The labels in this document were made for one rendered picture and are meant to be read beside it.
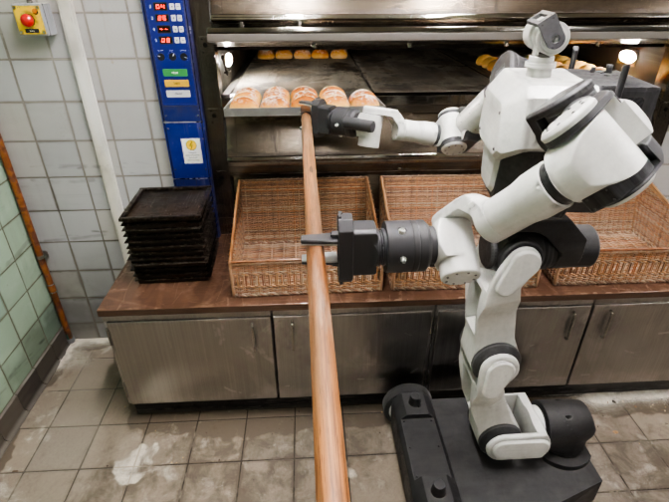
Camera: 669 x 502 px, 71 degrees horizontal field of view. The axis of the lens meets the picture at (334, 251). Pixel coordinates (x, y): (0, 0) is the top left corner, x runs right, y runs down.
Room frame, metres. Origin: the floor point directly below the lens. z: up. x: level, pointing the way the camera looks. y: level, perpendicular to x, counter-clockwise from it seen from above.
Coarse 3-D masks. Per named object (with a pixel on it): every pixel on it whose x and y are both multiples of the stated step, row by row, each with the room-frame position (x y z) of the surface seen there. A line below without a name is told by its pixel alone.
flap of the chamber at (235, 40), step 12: (216, 36) 1.75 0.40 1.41; (228, 36) 1.75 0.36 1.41; (240, 36) 1.75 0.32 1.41; (252, 36) 1.76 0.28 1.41; (264, 36) 1.76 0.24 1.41; (276, 36) 1.76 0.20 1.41; (288, 36) 1.76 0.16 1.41; (300, 36) 1.77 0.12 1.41; (312, 36) 1.77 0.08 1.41; (324, 36) 1.77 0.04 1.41; (336, 36) 1.77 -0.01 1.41; (348, 36) 1.78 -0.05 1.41; (360, 36) 1.78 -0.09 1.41; (372, 36) 1.78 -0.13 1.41; (384, 36) 1.78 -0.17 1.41; (396, 36) 1.79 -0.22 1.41; (408, 36) 1.79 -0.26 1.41; (420, 36) 1.79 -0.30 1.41; (432, 36) 1.79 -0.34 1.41; (444, 36) 1.79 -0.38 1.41; (456, 36) 1.80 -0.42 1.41; (468, 36) 1.80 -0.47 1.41; (480, 36) 1.80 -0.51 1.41; (492, 36) 1.80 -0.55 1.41; (504, 36) 1.81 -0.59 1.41; (516, 36) 1.81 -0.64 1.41; (576, 36) 1.82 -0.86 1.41; (588, 36) 1.82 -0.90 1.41; (600, 36) 1.83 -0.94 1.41; (612, 36) 1.83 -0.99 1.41; (624, 36) 1.83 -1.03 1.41; (636, 36) 1.83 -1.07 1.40; (648, 36) 1.84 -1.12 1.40; (660, 36) 1.84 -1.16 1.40
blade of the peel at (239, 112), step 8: (224, 112) 1.61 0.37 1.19; (232, 112) 1.61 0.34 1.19; (240, 112) 1.61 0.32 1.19; (248, 112) 1.61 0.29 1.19; (256, 112) 1.61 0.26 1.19; (264, 112) 1.62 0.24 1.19; (272, 112) 1.62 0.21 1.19; (280, 112) 1.62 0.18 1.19; (288, 112) 1.62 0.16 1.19; (296, 112) 1.62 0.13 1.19; (360, 112) 1.64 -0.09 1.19
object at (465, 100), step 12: (228, 96) 1.92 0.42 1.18; (384, 96) 1.93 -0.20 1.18; (396, 96) 1.93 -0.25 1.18; (408, 96) 1.94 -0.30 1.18; (420, 96) 1.94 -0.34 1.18; (432, 96) 1.94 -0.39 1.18; (444, 96) 1.94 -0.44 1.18; (456, 96) 1.95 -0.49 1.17; (468, 96) 1.95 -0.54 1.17; (660, 96) 2.00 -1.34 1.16
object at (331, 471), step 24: (312, 144) 1.21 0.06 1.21; (312, 168) 1.03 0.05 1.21; (312, 192) 0.89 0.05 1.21; (312, 216) 0.78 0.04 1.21; (312, 264) 0.62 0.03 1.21; (312, 288) 0.55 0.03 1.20; (312, 312) 0.50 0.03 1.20; (312, 336) 0.46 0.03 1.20; (312, 360) 0.42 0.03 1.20; (312, 384) 0.38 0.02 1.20; (336, 384) 0.38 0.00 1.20; (336, 408) 0.34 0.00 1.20; (336, 432) 0.31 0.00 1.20; (336, 456) 0.28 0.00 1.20; (336, 480) 0.26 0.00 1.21
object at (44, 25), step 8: (16, 8) 1.78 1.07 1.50; (24, 8) 1.79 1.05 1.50; (32, 8) 1.79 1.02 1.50; (40, 8) 1.79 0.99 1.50; (48, 8) 1.84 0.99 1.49; (16, 16) 1.78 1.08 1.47; (32, 16) 1.79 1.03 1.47; (40, 16) 1.79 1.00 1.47; (48, 16) 1.82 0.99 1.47; (16, 24) 1.79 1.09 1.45; (40, 24) 1.79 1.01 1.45; (48, 24) 1.81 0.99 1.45; (24, 32) 1.78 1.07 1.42; (32, 32) 1.79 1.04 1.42; (40, 32) 1.79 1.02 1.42; (48, 32) 1.79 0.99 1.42; (56, 32) 1.85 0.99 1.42
